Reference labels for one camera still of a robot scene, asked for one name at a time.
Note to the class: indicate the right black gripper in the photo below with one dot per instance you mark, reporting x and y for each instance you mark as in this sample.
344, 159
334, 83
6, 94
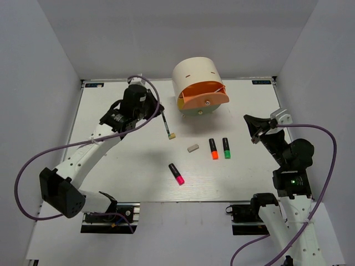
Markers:
256, 124

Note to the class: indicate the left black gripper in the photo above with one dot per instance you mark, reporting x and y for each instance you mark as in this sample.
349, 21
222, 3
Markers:
151, 98

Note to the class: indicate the green clear pen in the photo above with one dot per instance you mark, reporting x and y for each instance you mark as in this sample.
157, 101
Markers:
165, 124

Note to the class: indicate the yellow drawer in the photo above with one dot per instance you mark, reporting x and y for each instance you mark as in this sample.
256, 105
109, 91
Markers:
180, 103

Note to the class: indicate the green highlighter marker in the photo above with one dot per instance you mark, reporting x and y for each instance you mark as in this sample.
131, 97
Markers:
226, 147

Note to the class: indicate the orange highlighter marker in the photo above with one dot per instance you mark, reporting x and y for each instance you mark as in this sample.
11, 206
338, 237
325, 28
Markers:
213, 149

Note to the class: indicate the orange top drawer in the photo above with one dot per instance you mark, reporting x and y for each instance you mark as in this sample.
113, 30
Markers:
203, 93

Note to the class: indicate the pink highlighter marker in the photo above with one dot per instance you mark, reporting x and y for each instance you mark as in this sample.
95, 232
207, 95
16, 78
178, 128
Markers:
178, 177

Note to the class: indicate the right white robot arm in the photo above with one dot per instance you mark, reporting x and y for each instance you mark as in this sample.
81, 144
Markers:
288, 216

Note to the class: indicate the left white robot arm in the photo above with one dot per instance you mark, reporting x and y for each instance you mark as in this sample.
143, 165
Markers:
60, 187

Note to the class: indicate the right blue table label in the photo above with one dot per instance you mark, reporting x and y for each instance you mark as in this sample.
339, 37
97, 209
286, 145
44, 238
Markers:
261, 82

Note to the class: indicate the blue table label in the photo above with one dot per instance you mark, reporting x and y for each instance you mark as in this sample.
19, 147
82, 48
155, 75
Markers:
94, 85
261, 82

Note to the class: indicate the cream cylindrical drawer organizer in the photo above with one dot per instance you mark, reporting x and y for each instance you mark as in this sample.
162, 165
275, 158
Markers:
191, 71

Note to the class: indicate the grey white eraser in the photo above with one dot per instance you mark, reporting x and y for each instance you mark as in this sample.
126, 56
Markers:
193, 148

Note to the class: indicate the left blue table label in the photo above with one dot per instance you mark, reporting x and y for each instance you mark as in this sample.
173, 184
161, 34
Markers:
94, 85

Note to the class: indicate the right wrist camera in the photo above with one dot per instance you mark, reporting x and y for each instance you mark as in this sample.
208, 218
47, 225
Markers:
282, 116

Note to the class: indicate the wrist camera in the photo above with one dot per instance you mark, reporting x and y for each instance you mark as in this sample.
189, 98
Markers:
282, 116
136, 81

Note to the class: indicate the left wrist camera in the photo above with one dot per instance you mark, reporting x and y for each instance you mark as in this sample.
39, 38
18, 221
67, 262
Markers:
136, 81

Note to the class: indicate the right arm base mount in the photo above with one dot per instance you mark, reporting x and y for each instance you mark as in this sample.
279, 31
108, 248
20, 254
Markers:
245, 218

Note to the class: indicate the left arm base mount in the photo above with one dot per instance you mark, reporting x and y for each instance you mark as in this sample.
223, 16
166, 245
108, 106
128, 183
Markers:
124, 223

